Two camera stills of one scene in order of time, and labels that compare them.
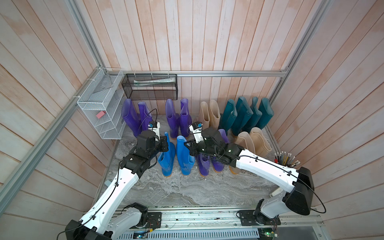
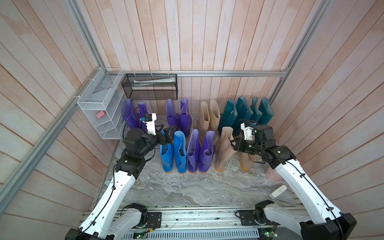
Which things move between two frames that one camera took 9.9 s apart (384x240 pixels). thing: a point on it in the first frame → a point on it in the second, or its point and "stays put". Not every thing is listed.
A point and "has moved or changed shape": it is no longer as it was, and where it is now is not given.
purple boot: [128, 114] stays put
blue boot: [166, 158] has moved or changed shape
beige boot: [261, 146] has moved or changed shape
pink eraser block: [100, 114] stays put
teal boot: [242, 113] stays put
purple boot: [173, 118] stays put
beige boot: [214, 115] stays put
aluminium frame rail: [255, 73] stays put
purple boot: [217, 165] → [206, 152]
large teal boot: [229, 114] stays put
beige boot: [244, 140] → [224, 148]
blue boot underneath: [186, 161] has moved or changed shape
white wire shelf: [102, 102] stays put
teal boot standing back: [266, 113] stays put
